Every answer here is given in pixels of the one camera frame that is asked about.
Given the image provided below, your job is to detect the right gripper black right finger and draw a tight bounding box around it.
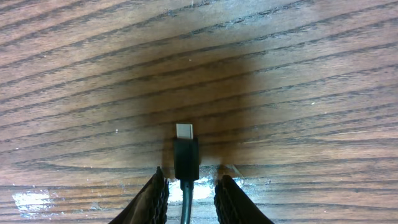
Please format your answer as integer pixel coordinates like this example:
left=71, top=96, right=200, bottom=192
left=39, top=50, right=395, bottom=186
left=214, top=175, right=274, bottom=224

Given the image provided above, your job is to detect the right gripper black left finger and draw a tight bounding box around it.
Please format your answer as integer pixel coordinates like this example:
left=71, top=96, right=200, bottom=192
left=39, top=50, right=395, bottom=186
left=109, top=167, right=169, bottom=224

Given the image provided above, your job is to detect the black USB charging cable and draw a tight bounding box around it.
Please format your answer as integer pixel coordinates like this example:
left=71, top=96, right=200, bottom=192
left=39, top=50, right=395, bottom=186
left=173, top=123, right=200, bottom=224

